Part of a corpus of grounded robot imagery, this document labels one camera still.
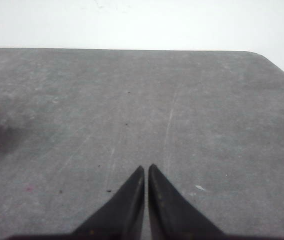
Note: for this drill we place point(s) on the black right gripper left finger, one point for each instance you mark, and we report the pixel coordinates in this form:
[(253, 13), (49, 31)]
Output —
[(121, 218)]

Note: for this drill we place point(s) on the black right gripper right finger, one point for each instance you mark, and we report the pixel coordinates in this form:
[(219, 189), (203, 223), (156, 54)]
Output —
[(172, 217)]

